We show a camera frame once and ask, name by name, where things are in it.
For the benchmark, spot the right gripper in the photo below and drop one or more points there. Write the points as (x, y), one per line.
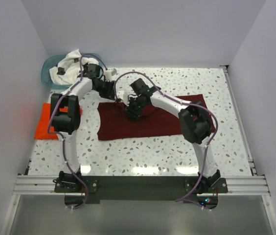
(133, 107)

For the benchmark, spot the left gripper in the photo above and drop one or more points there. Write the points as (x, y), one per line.
(109, 91)

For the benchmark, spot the dark red t-shirt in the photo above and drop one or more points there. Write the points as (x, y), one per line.
(154, 122)

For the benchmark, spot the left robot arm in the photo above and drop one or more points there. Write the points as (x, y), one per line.
(65, 119)

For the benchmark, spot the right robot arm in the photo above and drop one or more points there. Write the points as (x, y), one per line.
(195, 123)

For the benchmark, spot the white t-shirt with black print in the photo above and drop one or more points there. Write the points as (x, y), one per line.
(68, 70)

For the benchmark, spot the teal plastic basket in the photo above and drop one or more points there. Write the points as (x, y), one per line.
(53, 60)

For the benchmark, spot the folded orange t-shirt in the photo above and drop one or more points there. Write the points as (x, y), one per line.
(41, 132)

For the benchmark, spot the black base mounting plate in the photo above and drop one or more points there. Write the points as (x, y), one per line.
(142, 188)

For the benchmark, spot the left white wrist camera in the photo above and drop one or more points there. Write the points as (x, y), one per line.
(109, 73)

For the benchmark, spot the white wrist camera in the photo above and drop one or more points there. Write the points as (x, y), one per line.
(122, 96)
(109, 73)

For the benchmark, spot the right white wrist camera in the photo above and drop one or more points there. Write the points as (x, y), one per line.
(122, 96)

